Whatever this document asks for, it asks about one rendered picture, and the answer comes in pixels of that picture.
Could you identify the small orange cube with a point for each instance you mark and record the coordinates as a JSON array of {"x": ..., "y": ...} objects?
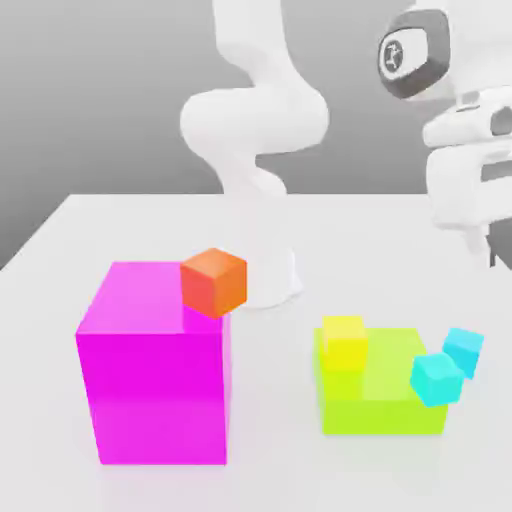
[{"x": 214, "y": 282}]

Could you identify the large magenta box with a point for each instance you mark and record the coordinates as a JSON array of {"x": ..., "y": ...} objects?
[{"x": 156, "y": 392}]

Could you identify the small yellow cube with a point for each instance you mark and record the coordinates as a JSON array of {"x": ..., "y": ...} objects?
[{"x": 344, "y": 344}]

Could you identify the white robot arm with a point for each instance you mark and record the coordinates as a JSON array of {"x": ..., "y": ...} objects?
[{"x": 256, "y": 120}]

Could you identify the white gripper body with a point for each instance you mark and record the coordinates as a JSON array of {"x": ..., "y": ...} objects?
[{"x": 452, "y": 188}]

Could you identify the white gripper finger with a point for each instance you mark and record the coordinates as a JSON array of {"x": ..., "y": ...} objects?
[{"x": 476, "y": 243}]

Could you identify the small cyan cube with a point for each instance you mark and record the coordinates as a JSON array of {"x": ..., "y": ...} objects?
[
  {"x": 464, "y": 344},
  {"x": 436, "y": 380}
]

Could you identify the large lime green box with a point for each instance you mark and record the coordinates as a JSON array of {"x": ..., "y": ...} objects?
[{"x": 384, "y": 416}]

